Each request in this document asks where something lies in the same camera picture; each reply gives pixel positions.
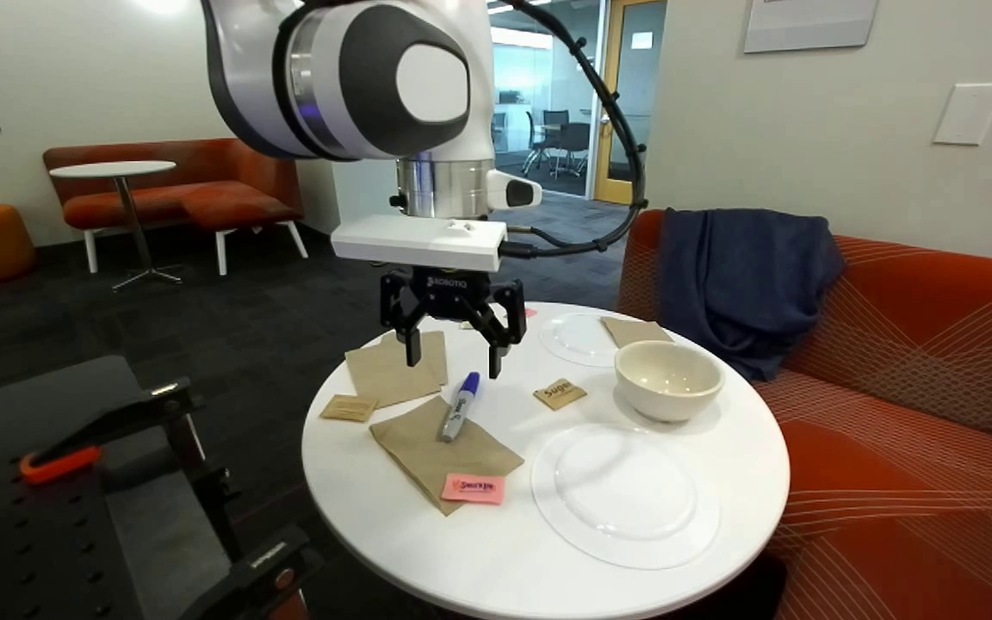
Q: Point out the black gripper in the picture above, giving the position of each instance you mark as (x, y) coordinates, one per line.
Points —
(451, 294)

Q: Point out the grey marker blue cap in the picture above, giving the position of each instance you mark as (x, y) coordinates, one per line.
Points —
(460, 410)

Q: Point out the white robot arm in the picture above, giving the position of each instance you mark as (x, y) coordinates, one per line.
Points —
(345, 82)

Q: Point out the white ceramic bowl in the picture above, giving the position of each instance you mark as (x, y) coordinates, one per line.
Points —
(671, 379)

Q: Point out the cardboard box pieces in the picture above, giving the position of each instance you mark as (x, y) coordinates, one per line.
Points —
(381, 373)

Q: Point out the brown paper napkin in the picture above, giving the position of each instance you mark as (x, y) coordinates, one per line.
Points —
(637, 331)
(416, 453)

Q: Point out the small brown sugar packet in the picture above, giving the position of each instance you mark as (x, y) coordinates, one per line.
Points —
(561, 393)
(345, 408)

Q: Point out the small clear plastic plate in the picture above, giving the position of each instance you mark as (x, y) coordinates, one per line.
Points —
(570, 338)

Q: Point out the pink sweetener packet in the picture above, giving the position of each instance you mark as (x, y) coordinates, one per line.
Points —
(474, 492)

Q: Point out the orange lounge sofa white legs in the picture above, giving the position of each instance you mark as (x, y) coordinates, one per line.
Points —
(208, 190)

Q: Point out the navy blue blanket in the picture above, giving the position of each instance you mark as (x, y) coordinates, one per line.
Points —
(749, 288)

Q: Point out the small round white side table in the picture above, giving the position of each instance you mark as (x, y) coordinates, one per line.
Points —
(119, 169)

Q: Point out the orange patterned sofa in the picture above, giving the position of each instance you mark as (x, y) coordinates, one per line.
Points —
(921, 379)

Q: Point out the black perforated robot table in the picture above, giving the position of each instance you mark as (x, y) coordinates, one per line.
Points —
(26, 538)

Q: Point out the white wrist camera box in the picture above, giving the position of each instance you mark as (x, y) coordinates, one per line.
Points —
(416, 244)

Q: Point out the wooden door frame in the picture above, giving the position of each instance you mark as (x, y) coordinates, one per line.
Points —
(613, 104)

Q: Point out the grey wall sign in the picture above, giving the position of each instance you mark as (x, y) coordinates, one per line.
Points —
(807, 24)

